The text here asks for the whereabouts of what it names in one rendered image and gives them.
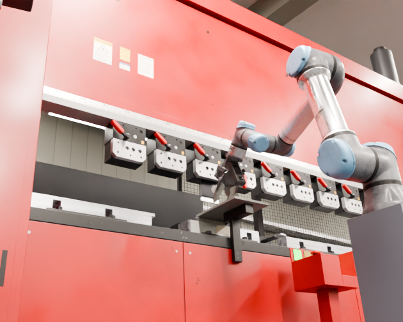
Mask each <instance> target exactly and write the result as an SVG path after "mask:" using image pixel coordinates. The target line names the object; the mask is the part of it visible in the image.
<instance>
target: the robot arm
mask: <svg viewBox="0 0 403 322"><path fill-rule="evenodd" d="M286 72H287V75H288V76H290V77H291V78H295V79H296V81H297V84H298V86H299V88H300V89H302V90H303V91H305V92H306V98H305V99H304V100H303V102H302V103H301V105H300V106H299V107H298V108H297V110H296V111H295V113H293V115H292V116H291V118H290V119H289V120H288V121H287V123H286V124H285V126H284V127H283V128H282V129H281V131H280V132H279V134H278V135H277V136H273V135H267V134H263V133H259V132H256V131H255V125H253V124H251V123H248V122H245V121H239V124H238V125H237V128H236V131H235V133H234V136H233V139H232V142H231V145H230V147H229V150H228V154H227V153H225V157H226V159H225V162H224V164H223V165H222V164H221V165H218V166H217V169H216V172H215V174H214V176H215V177H216V179H218V181H217V185H216V186H213V187H212V188H211V191H212V192H213V194H214V197H213V202H216V201H217V200H218V197H219V196H220V195H221V192H222V190H224V188H225V186H224V183H225V184H227V183H229V186H228V188H226V189H225V194H226V195H227V199H229V198H231V197H233V196H234V195H235V193H236V191H237V189H238V188H239V185H240V186H244V185H245V184H246V180H245V178H244V175H243V173H242V171H241V168H240V166H239V163H238V162H242V161H243V159H244V157H245V156H246V152H247V150H248V148H249V149H250V150H252V151H254V152H257V153H262V152H264V153H270V154H273V155H279V156H281V157H290V156H292V155H293V154H294V150H295V149H296V144H295V142H296V141H297V139H298V138H299V137H300V135H301V134H302V133H303V132H304V130H305V129H306V128H307V126H308V125H309V124H310V123H311V122H312V120H313V119H314V118H315V120H316V122H317V126H318V128H319V131H320V134H321V136H322V141H321V143H320V147H319V150H318V152H317V153H318V154H319V155H318V156H317V163H318V165H319V168H320V170H321V171H322V172H323V173H324V174H325V175H326V176H329V177H332V178H334V179H336V180H346V181H352V182H356V183H361V184H362V187H363V192H364V196H365V197H364V202H363V211H362V215H364V214H367V213H370V212H373V211H377V210H380V209H383V208H386V207H389V206H393V205H395V204H399V203H402V204H403V186H402V181H401V178H400V173H399V168H398V165H397V157H396V155H395V152H394V150H393V148H392V147H391V146H390V145H389V144H386V143H384V142H368V143H365V144H362V145H361V144H360V142H359V140H358V137H357V135H356V133H355V132H353V131H352V130H349V129H348V127H347V124H346V122H345V119H344V116H343V114H342V112H341V110H340V107H339V104H338V102H337V100H336V97H335V96H336V95H337V93H338V92H339V91H340V89H341V87H342V85H343V83H344V79H345V69H344V65H343V63H342V62H341V60H340V59H339V58H338V57H336V56H334V55H332V54H328V53H326V52H323V51H320V50H317V49H313V48H311V47H309V46H308V47H307V46H304V45H300V46H298V47H296V48H295V49H294V50H293V51H292V53H291V54H290V56H289V58H288V61H287V65H286ZM227 199H226V200H227Z"/></svg>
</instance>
